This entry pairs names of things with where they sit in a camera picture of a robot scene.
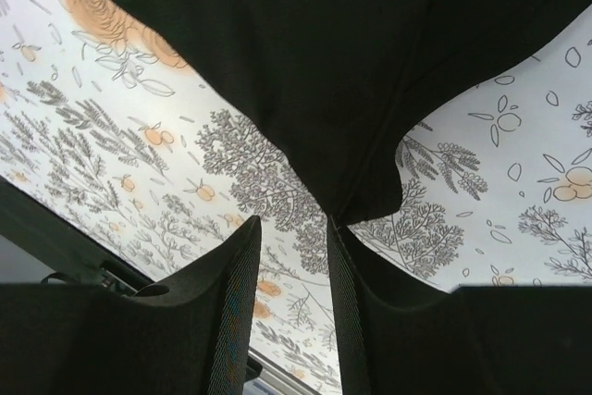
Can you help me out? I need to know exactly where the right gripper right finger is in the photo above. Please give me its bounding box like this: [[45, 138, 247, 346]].
[[327, 222, 591, 394]]

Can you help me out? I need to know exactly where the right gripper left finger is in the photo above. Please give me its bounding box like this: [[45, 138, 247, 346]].
[[1, 216, 262, 394]]

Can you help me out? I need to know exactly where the black t-shirt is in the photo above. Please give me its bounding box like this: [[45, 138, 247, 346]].
[[112, 0, 591, 224]]

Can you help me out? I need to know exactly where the floral table cloth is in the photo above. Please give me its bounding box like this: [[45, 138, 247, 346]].
[[1, 0, 591, 394]]

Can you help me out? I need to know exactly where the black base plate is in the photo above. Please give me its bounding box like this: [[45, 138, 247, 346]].
[[1, 180, 154, 295]]

